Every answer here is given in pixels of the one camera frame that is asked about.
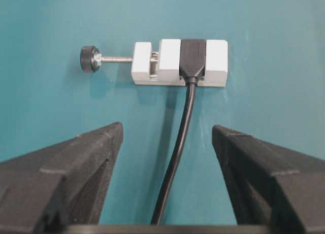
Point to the white mini vise clamp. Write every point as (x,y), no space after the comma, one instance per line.
(164,67)

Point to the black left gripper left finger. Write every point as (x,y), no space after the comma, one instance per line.
(60,185)

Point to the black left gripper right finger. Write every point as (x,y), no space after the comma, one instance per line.
(269,184)

